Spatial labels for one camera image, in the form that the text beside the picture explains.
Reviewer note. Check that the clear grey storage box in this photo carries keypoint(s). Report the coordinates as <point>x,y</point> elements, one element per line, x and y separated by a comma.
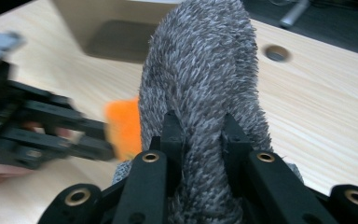
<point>112,28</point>

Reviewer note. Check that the white metal stand frame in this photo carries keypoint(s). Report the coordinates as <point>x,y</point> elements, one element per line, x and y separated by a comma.
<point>293,14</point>

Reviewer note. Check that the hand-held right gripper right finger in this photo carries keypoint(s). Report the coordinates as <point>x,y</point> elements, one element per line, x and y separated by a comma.
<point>267,193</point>

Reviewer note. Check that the orange plush toy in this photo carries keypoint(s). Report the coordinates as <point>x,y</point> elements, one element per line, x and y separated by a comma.
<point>124,127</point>

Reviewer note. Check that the grey fuzzy cloth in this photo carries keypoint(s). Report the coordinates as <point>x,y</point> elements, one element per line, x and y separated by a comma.
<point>202,68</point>

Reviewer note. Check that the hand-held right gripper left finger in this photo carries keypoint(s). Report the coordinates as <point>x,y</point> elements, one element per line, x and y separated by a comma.
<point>149,186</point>

